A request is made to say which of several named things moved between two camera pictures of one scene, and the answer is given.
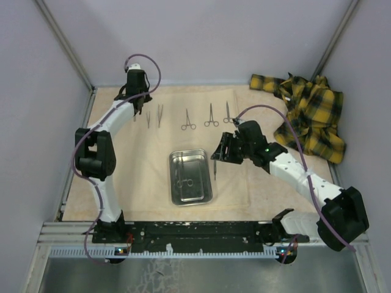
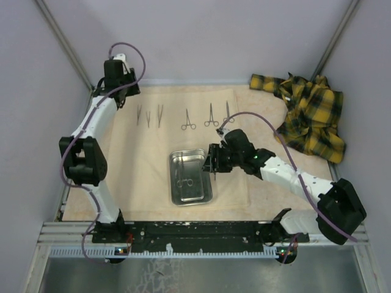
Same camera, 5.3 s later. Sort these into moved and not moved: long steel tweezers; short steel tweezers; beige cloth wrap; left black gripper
Moved: left black gripper
Not moved: short steel tweezers; beige cloth wrap; long steel tweezers
